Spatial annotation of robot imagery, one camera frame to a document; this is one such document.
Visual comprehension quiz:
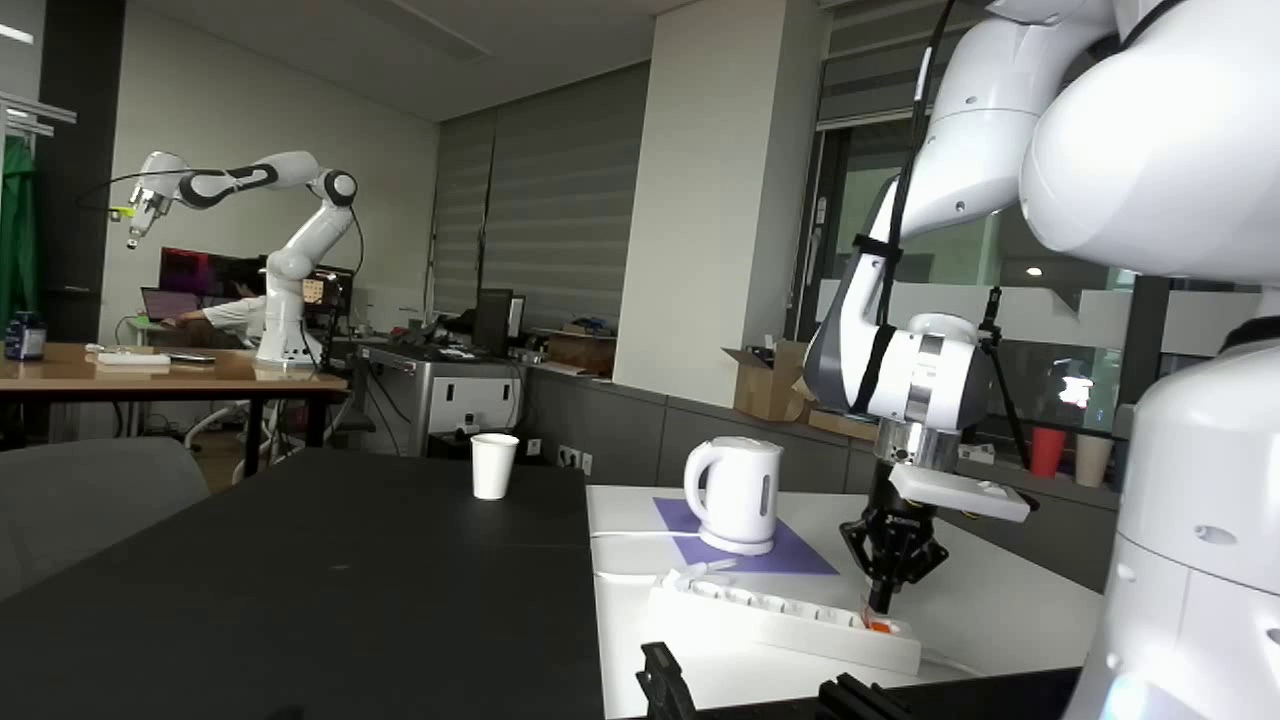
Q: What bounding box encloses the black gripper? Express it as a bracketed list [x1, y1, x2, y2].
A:
[840, 464, 949, 615]

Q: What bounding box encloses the white power strip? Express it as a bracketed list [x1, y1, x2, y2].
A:
[646, 572, 922, 675]

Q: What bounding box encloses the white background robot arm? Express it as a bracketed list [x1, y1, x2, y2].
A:
[112, 149, 360, 369]

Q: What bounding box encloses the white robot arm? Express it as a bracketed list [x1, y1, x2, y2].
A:
[802, 0, 1280, 720]

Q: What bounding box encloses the purple mat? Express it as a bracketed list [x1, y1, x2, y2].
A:
[656, 500, 831, 575]

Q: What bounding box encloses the white electric kettle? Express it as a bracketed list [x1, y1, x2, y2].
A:
[683, 436, 785, 557]

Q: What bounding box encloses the red paper cup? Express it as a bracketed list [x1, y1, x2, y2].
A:
[1028, 425, 1067, 478]

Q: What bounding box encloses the open cardboard box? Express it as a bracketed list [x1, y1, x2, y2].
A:
[730, 338, 806, 425]

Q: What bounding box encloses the beige paper cup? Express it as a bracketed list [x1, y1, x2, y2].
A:
[1076, 430, 1110, 488]

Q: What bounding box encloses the white paper cup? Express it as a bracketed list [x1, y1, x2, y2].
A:
[470, 430, 518, 500]

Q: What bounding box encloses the grey metal cabinet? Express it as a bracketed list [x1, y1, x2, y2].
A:
[347, 346, 524, 457]

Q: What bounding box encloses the black desk surface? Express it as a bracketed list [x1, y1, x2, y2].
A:
[0, 450, 603, 720]

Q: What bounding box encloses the grey chair back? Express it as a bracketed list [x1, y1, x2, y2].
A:
[0, 436, 207, 599]

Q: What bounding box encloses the wooden background table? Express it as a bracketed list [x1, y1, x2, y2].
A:
[0, 343, 347, 470]

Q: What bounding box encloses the green cloth screen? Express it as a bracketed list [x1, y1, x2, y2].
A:
[0, 134, 34, 324]

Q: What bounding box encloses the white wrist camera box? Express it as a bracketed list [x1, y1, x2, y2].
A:
[888, 464, 1033, 523]

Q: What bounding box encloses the black clamp mount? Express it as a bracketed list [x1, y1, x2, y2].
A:
[635, 640, 911, 720]

